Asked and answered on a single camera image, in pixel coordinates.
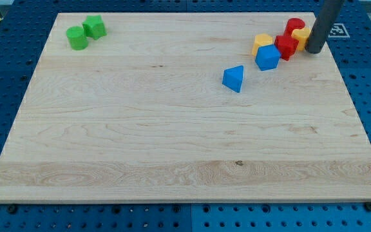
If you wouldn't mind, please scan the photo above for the blue cube block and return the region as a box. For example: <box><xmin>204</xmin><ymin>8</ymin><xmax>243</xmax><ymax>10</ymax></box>
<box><xmin>255</xmin><ymin>44</ymin><xmax>281</xmax><ymax>71</ymax></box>

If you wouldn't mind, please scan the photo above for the wooden board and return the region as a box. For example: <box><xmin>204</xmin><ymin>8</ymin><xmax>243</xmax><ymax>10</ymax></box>
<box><xmin>0</xmin><ymin>13</ymin><xmax>371</xmax><ymax>204</ymax></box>

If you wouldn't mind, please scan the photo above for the blue triangular prism block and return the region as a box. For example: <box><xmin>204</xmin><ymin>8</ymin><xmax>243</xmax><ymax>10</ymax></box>
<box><xmin>222</xmin><ymin>65</ymin><xmax>244</xmax><ymax>93</ymax></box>

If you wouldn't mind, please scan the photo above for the yellow hexagon block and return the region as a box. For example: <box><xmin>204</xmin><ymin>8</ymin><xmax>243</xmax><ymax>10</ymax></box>
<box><xmin>252</xmin><ymin>34</ymin><xmax>273</xmax><ymax>57</ymax></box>

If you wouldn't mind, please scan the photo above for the red star block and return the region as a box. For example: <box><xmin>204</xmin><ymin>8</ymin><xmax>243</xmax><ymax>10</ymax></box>
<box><xmin>274</xmin><ymin>35</ymin><xmax>299</xmax><ymax>61</ymax></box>

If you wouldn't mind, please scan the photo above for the green star block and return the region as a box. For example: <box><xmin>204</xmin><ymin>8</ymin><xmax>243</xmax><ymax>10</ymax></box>
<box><xmin>82</xmin><ymin>15</ymin><xmax>107</xmax><ymax>40</ymax></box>

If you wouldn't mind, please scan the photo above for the green cylinder block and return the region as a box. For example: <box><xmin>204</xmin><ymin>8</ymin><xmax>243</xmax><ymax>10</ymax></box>
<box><xmin>66</xmin><ymin>26</ymin><xmax>88</xmax><ymax>50</ymax></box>

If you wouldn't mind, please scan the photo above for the red cylinder block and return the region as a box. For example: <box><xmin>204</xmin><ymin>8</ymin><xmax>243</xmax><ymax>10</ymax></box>
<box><xmin>283</xmin><ymin>17</ymin><xmax>305</xmax><ymax>36</ymax></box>

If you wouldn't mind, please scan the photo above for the yellow heart block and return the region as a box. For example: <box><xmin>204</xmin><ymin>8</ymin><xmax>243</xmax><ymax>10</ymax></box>
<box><xmin>291</xmin><ymin>27</ymin><xmax>311</xmax><ymax>51</ymax></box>

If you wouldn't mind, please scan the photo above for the fiducial marker tag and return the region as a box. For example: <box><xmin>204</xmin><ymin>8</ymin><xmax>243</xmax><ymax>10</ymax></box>
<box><xmin>328</xmin><ymin>23</ymin><xmax>350</xmax><ymax>38</ymax></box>

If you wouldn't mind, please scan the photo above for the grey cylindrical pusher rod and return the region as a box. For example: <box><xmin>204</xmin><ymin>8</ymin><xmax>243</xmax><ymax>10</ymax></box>
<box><xmin>305</xmin><ymin>0</ymin><xmax>345</xmax><ymax>54</ymax></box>

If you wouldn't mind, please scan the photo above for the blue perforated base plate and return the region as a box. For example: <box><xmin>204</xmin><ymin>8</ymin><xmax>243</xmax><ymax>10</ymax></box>
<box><xmin>0</xmin><ymin>1</ymin><xmax>371</xmax><ymax>231</ymax></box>

